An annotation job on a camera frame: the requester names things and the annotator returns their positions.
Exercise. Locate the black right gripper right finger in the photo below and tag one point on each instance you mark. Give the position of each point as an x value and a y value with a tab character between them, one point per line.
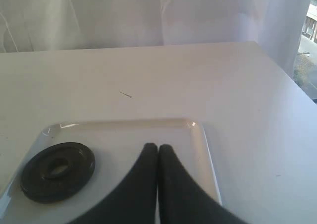
181	200

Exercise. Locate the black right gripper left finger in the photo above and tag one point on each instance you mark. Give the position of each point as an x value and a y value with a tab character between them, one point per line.
133	200

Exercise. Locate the black weight plate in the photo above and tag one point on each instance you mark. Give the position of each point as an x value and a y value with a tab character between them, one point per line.
57	172

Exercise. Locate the white rectangular tray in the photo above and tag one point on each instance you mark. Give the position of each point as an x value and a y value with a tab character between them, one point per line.
116	146

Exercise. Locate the white backdrop curtain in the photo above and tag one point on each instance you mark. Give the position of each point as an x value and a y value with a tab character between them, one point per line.
44	25

